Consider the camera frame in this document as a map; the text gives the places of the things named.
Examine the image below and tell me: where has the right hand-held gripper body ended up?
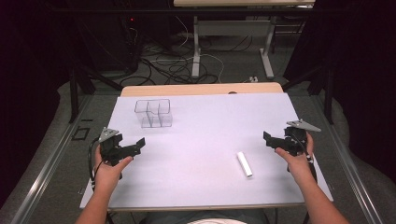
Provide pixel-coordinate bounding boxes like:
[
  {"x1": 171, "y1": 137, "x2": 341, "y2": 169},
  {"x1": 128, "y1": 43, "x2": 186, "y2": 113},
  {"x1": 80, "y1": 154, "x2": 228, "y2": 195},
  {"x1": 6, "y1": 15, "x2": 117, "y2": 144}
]
[{"x1": 269, "y1": 119, "x2": 322, "y2": 157}]

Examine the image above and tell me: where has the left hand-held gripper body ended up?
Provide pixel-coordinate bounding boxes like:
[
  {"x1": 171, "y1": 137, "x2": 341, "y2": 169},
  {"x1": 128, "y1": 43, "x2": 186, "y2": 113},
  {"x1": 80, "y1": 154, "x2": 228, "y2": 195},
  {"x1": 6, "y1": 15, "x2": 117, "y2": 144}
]
[{"x1": 98, "y1": 127, "x2": 138, "y2": 167}]

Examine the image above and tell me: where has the clear plastic compartment organizer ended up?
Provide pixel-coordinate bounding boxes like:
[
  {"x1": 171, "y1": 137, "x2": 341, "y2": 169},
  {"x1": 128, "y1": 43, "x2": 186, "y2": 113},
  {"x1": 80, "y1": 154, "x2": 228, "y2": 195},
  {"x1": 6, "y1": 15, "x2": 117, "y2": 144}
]
[{"x1": 134, "y1": 98, "x2": 174, "y2": 129}]

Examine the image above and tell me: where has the white rectangular bar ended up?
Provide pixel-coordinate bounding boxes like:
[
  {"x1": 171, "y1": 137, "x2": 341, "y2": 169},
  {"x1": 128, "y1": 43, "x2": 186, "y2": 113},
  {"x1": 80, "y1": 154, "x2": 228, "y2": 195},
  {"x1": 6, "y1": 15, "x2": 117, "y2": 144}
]
[{"x1": 236, "y1": 151, "x2": 254, "y2": 178}]

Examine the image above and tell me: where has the person's left hand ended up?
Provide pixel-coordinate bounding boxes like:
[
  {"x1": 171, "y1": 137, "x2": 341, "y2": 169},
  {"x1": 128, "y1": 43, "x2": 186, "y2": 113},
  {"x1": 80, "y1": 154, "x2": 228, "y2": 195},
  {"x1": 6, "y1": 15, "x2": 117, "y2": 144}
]
[{"x1": 93, "y1": 145, "x2": 134, "y2": 191}]

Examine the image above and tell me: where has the person's right hand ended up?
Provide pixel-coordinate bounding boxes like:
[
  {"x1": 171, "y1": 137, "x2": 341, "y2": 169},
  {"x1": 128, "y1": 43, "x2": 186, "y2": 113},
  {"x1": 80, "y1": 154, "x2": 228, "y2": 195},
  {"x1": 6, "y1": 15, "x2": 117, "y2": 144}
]
[{"x1": 275, "y1": 132, "x2": 315, "y2": 185}]

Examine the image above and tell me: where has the black metal stand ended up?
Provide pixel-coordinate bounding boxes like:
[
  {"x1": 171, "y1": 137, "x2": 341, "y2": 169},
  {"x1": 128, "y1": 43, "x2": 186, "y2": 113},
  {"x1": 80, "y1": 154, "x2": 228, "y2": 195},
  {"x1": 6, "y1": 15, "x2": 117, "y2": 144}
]
[
  {"x1": 281, "y1": 62, "x2": 335, "y2": 125},
  {"x1": 68, "y1": 18, "x2": 124, "y2": 124}
]

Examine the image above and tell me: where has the white sheet table cover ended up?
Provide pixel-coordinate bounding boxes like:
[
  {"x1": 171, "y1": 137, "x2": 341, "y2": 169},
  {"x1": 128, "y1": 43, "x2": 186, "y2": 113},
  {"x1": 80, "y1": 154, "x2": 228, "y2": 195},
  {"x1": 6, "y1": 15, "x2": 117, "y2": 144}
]
[{"x1": 79, "y1": 92, "x2": 334, "y2": 210}]

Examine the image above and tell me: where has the person's clothing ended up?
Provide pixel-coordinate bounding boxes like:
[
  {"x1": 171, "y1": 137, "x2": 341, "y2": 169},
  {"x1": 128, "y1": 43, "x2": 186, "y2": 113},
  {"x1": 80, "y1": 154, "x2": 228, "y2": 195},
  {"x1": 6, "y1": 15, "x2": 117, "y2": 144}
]
[{"x1": 141, "y1": 210, "x2": 269, "y2": 224}]

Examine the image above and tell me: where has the dark equipment rack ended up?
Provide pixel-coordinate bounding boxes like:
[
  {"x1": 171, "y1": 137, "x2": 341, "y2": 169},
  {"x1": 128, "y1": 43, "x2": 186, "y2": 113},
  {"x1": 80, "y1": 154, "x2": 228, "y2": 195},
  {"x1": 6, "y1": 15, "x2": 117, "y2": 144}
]
[{"x1": 74, "y1": 12, "x2": 172, "y2": 74}]

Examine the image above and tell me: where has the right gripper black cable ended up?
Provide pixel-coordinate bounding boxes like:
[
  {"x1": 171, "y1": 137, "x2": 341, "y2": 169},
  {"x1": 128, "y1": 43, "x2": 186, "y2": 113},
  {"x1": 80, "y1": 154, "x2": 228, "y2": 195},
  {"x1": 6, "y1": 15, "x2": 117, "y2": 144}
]
[{"x1": 289, "y1": 133, "x2": 318, "y2": 185}]

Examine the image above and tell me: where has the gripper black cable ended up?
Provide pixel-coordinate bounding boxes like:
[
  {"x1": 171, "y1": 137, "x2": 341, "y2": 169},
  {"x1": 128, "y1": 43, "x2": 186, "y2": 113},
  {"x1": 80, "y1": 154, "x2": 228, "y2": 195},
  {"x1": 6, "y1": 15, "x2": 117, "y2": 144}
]
[
  {"x1": 289, "y1": 133, "x2": 318, "y2": 185},
  {"x1": 87, "y1": 137, "x2": 105, "y2": 191}
]

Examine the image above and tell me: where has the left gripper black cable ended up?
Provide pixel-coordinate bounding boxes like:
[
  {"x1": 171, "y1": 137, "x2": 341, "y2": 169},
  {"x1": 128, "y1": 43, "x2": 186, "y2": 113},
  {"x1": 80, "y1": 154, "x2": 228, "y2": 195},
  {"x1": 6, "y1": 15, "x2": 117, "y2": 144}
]
[{"x1": 87, "y1": 137, "x2": 105, "y2": 191}]

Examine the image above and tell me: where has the tangle of floor cables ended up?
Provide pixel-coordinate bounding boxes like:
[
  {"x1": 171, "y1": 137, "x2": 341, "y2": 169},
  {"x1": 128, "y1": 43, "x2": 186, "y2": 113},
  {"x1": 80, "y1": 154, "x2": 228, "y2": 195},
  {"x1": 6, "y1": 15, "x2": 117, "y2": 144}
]
[{"x1": 120, "y1": 15, "x2": 253, "y2": 87}]

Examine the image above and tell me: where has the white metal frame desk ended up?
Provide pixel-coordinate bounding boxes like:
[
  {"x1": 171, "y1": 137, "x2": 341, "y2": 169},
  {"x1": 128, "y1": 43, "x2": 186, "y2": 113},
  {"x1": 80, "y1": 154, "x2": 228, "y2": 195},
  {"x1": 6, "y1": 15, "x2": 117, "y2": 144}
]
[{"x1": 173, "y1": 0, "x2": 316, "y2": 80}]

